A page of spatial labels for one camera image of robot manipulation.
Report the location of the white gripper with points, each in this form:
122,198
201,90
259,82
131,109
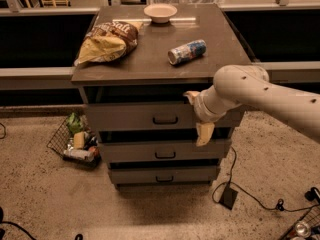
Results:
202,106

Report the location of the grey top drawer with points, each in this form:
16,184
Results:
140,116

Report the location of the grey drawer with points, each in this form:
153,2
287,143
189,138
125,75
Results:
140,116
205,174
163,151

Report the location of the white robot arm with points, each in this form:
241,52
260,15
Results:
235,85

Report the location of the grey middle drawer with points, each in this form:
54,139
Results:
163,151

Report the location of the grey drawer cabinet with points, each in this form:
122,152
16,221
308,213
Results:
146,76

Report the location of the grey bottom drawer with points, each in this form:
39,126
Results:
205,174

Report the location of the blue white can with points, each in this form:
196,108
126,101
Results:
187,52

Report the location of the black floor box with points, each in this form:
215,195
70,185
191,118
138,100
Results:
228,197

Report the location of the white bowl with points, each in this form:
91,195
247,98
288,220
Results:
160,13

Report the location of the brown yellow chip bag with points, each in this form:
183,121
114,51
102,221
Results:
109,41

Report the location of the yellow sponge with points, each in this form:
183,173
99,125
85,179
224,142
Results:
79,140

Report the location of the green snack bag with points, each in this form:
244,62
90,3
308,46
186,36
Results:
74,124

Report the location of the silver can in basket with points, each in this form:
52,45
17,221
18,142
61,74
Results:
82,155

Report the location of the silver can bottom right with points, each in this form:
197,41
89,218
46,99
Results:
303,229

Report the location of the metal railing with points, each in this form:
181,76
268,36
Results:
55,77

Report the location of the black wire basket left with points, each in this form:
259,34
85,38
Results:
62,144

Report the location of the wire basket bottom right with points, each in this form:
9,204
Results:
312,217

